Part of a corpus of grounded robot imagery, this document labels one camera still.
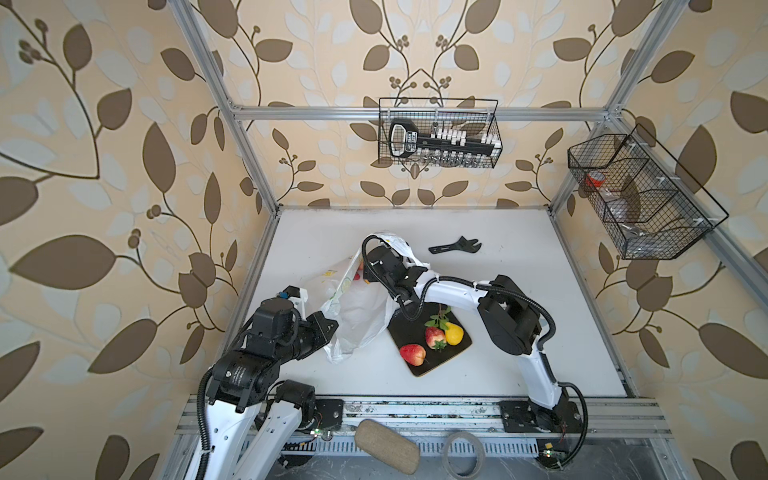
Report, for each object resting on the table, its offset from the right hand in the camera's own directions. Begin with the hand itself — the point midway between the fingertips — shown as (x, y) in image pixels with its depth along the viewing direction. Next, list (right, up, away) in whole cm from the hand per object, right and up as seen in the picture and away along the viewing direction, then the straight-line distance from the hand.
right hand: (374, 263), depth 93 cm
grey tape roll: (+26, -41, -25) cm, 55 cm away
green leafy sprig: (+20, -16, -7) cm, 26 cm away
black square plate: (+10, -20, -6) cm, 23 cm away
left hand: (-5, -11, -26) cm, 29 cm away
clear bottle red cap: (+65, +10, -20) cm, 68 cm away
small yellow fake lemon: (+24, -20, -9) cm, 32 cm away
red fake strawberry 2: (-4, -3, -11) cm, 12 cm away
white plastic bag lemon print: (-6, -15, +1) cm, 17 cm away
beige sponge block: (+6, -40, -25) cm, 48 cm away
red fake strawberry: (+18, -20, -11) cm, 29 cm away
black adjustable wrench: (+32, +5, +15) cm, 35 cm away
